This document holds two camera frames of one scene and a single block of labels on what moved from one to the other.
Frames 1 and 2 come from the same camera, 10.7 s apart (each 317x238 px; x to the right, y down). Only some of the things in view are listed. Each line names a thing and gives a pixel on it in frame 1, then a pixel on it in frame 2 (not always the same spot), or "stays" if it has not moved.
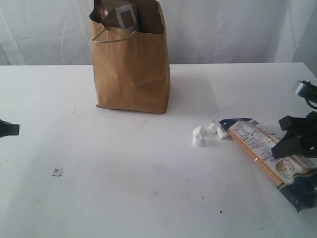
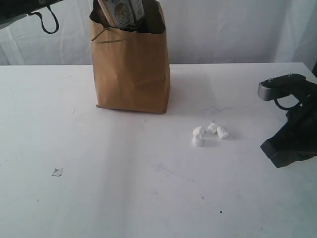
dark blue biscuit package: (296, 174) to (123, 14)
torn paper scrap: (58, 172) stays
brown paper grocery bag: (131, 69) stays
